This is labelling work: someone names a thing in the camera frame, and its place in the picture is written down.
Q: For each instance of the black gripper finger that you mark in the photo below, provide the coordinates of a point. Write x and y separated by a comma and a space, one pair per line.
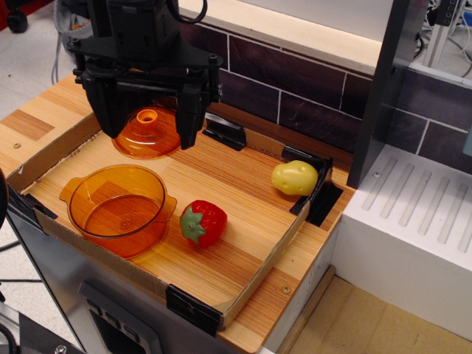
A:
107, 107
192, 103

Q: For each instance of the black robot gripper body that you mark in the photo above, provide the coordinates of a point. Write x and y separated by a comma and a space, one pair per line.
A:
137, 46

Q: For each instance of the yellow toy potato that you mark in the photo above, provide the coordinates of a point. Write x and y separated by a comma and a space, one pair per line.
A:
295, 178

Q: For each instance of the orange transparent pot lid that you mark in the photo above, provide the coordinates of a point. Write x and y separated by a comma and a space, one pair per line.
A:
150, 134

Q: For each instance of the orange transparent plastic pot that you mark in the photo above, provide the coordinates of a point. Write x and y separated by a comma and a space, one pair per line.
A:
123, 208

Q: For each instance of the cardboard fence with black tape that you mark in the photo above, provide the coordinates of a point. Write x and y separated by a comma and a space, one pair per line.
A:
51, 140

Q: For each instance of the grey fabric bag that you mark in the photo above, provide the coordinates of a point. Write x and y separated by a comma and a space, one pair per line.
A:
72, 21

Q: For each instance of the red toy strawberry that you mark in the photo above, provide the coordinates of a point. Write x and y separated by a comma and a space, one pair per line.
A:
202, 223

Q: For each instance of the white toy sink drainboard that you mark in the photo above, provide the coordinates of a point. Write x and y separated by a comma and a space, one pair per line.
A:
405, 237

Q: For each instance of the grey vertical post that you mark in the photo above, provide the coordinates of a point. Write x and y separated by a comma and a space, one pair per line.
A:
397, 52

